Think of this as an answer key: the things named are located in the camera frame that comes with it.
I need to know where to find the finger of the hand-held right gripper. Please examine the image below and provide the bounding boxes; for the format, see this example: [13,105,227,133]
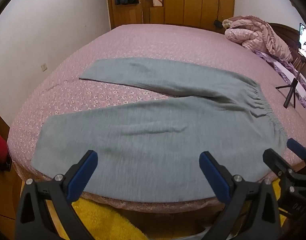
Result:
[286,138,306,159]
[263,148,298,183]

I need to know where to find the yellow fuzzy robe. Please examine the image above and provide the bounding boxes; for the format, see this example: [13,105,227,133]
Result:
[46,179,289,240]

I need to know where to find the wooden wardrobe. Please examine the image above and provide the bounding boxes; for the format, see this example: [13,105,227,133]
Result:
[105,0,236,32]

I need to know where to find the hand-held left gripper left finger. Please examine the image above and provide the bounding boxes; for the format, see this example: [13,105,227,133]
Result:
[15,150,98,240]

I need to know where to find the bed with pink floral sheet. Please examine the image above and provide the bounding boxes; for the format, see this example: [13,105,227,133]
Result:
[6,23,306,214]

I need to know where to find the black tripod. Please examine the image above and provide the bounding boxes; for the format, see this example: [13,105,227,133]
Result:
[276,55,306,109]

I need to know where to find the grey pants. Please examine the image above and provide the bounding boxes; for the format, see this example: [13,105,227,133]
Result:
[31,57,288,203]

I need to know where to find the pink quilted blanket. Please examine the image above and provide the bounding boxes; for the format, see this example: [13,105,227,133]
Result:
[224,16,294,62]

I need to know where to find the phone with lit screen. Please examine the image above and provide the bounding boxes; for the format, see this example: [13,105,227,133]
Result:
[298,23,306,60]

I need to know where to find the wooden nightstand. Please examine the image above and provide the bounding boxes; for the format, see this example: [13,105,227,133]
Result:
[0,107,26,230]

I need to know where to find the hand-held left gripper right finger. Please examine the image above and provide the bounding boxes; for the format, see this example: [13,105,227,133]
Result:
[199,151,284,240]

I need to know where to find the purple floral pillow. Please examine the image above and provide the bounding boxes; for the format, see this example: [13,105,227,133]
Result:
[254,50,306,110]

